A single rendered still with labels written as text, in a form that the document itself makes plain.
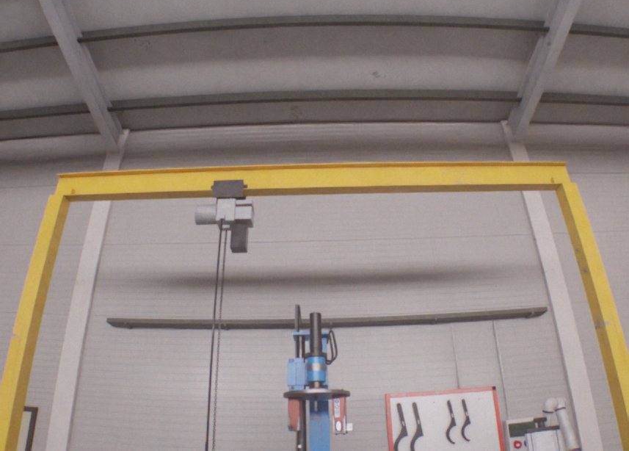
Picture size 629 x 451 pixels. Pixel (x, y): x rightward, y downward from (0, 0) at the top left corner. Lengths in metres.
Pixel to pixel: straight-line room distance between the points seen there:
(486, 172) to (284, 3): 3.68
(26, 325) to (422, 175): 3.90
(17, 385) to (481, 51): 7.26
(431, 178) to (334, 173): 0.95
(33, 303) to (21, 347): 0.40
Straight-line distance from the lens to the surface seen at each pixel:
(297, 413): 3.98
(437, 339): 6.33
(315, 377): 3.95
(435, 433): 6.10
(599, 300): 4.42
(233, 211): 4.09
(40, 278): 4.53
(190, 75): 7.48
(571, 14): 6.98
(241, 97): 7.44
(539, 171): 4.93
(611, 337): 4.37
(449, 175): 4.52
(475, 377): 6.37
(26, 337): 4.39
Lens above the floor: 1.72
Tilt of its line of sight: 29 degrees up
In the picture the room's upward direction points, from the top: 1 degrees counter-clockwise
